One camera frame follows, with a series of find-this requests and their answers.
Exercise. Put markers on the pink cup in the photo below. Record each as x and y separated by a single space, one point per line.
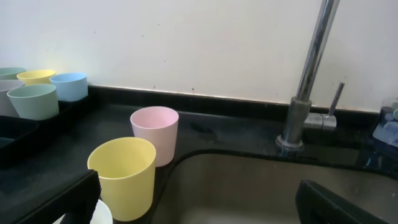
158 133

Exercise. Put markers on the blue cup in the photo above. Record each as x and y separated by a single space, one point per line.
70 88

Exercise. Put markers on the black tray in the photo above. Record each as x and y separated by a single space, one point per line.
18 137

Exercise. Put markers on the steel tap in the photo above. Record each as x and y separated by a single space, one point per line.
314 53

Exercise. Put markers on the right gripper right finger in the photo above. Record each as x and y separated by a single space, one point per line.
320 207

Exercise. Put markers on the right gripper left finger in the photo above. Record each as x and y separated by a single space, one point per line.
73 199

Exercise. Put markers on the white cup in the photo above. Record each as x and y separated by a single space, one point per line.
103 215

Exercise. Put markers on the blue soap bottle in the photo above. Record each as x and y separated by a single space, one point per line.
387 130

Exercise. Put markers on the yellow cup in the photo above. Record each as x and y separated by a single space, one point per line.
34 76
124 182

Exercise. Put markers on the green cup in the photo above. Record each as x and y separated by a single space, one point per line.
34 103
9 73

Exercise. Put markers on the steel sink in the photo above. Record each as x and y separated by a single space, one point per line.
233 186

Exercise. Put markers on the grey cup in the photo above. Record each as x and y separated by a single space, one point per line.
6 99

